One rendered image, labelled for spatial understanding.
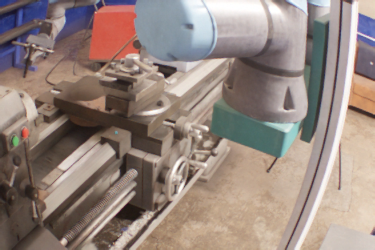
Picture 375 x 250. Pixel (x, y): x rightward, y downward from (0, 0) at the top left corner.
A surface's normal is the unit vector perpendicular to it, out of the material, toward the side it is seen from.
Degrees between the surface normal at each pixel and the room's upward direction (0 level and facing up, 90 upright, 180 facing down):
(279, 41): 106
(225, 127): 90
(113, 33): 90
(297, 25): 89
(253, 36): 101
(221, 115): 90
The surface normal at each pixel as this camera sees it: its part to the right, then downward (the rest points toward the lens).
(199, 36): 0.44, 0.62
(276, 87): -0.05, 0.14
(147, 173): -0.41, 0.40
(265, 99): -0.27, 0.10
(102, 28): -0.07, 0.47
